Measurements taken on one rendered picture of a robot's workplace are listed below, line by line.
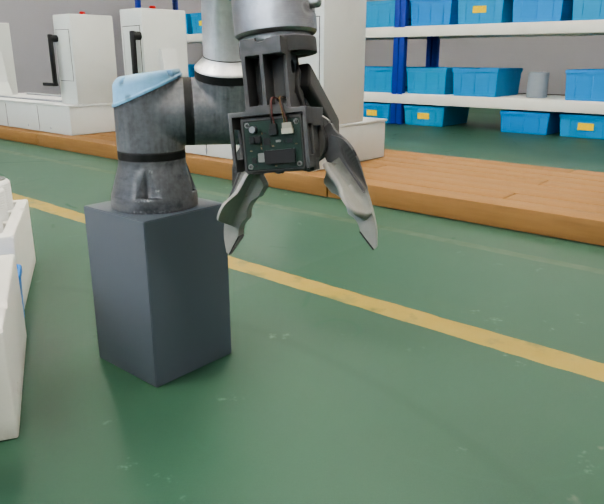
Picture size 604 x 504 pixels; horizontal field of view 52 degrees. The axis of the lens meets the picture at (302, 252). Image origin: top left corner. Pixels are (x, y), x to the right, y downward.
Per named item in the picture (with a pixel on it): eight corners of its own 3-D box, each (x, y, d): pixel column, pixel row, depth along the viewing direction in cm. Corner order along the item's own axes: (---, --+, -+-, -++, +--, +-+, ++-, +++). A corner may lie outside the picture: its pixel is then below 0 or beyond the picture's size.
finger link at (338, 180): (364, 259, 55) (299, 179, 55) (375, 247, 61) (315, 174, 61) (392, 238, 54) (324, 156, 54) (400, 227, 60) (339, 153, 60)
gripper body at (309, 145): (231, 181, 55) (216, 39, 53) (263, 173, 64) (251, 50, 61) (314, 175, 53) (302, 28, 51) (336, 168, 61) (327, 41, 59)
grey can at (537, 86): (530, 96, 487) (533, 71, 481) (549, 97, 477) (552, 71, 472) (522, 97, 476) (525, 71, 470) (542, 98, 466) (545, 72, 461)
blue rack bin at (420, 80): (434, 91, 567) (435, 66, 561) (473, 92, 543) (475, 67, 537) (404, 93, 531) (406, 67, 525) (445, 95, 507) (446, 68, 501)
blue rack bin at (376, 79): (387, 89, 598) (388, 66, 592) (422, 90, 574) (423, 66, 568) (356, 91, 563) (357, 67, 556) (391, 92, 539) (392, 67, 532)
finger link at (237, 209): (186, 246, 60) (230, 163, 57) (211, 235, 65) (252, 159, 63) (212, 264, 59) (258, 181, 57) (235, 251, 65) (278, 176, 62)
